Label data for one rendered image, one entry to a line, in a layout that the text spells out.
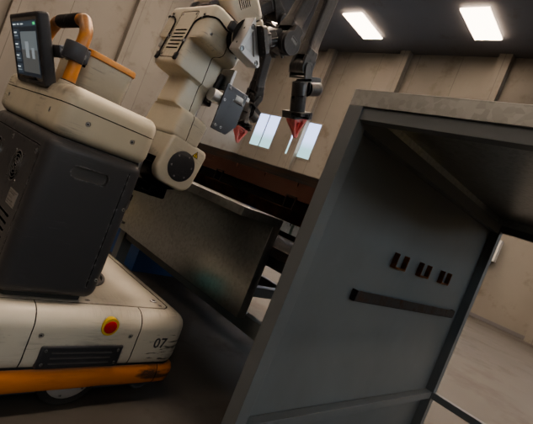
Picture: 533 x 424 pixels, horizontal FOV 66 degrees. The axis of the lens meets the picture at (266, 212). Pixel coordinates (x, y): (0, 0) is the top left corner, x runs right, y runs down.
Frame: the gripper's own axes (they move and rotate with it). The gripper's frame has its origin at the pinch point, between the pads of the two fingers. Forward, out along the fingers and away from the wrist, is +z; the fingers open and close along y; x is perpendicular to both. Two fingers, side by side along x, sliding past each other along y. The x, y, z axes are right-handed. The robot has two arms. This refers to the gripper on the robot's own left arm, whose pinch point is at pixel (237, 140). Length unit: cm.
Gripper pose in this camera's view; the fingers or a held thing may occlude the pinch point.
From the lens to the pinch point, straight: 205.7
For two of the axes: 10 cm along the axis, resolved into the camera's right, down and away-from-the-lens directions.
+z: -2.2, 9.6, -1.8
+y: -7.5, -0.5, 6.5
